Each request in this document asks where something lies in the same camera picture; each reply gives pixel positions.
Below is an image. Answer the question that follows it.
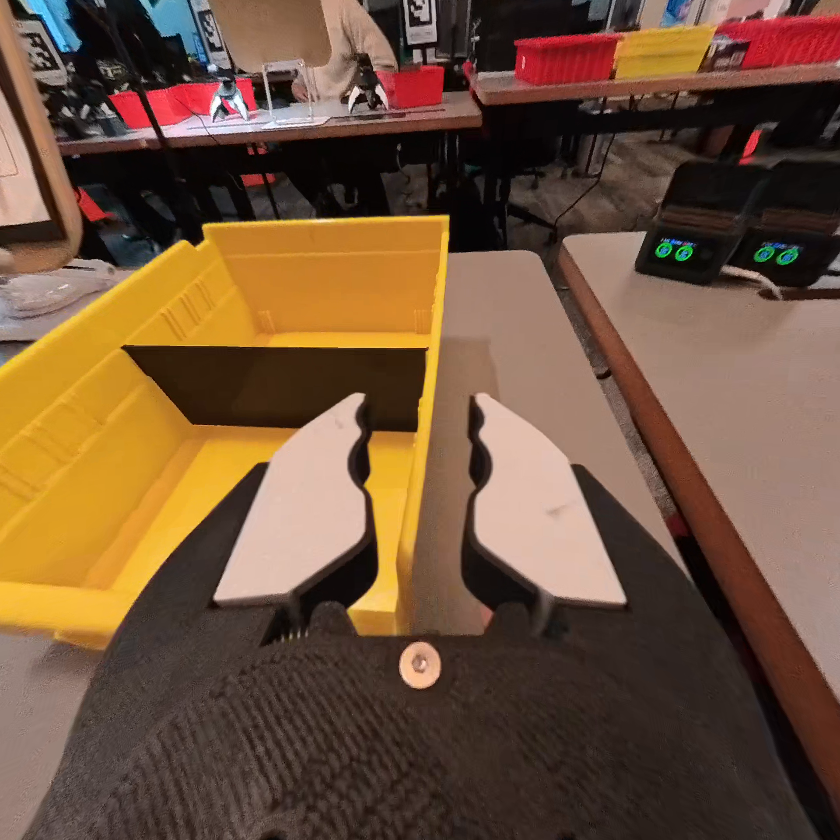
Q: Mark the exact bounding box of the white instruction sheet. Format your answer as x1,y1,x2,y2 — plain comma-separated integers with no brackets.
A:
0,92,53,227

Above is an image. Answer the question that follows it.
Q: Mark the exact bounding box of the white cable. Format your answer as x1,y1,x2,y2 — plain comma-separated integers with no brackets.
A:
722,262,840,303

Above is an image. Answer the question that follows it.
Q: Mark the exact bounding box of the dark cardboard box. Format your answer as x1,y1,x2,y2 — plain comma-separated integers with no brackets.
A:
699,38,750,73

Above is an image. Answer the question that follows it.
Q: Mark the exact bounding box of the wooden document stand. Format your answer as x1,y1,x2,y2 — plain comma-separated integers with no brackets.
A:
0,0,84,275

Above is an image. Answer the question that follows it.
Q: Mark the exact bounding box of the black white marker sign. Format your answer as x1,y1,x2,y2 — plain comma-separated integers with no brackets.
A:
16,20,68,84
403,0,438,45
190,0,225,55

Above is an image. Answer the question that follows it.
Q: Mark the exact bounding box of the red storage bin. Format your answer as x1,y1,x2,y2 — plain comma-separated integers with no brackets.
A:
515,33,622,86
377,66,446,110
169,77,258,120
715,14,840,70
108,90,177,130

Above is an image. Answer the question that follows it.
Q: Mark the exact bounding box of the long far table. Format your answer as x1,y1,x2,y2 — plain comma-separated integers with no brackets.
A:
58,92,483,157
469,62,840,107

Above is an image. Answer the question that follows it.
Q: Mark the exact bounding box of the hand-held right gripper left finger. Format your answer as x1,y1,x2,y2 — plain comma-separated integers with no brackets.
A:
213,392,380,610

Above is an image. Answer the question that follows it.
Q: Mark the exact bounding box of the black bin divider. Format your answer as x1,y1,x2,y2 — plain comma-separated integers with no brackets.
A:
123,346,429,433

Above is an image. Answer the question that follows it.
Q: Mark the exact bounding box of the small yellow storage bin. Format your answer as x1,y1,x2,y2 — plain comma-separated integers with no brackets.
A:
615,25,718,80

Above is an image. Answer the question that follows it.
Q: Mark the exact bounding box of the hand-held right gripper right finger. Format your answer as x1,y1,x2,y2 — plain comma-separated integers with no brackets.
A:
461,392,627,610

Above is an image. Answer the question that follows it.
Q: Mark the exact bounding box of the clear acrylic stand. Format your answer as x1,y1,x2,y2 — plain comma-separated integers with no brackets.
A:
261,59,330,129

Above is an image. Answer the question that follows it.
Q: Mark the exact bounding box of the yellow plastic bin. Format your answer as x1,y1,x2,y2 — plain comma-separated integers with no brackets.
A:
0,215,450,651

